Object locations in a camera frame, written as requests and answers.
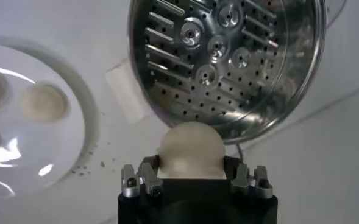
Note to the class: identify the large white plate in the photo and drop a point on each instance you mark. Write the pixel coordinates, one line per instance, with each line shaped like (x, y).
(45, 146)

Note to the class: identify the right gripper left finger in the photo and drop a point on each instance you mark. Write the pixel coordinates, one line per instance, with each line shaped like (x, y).
(136, 182)

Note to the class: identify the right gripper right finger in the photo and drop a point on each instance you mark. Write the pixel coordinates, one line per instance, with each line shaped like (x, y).
(255, 182)

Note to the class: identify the stainless steel steamer basket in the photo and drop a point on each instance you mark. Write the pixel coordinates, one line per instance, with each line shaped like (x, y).
(228, 91)

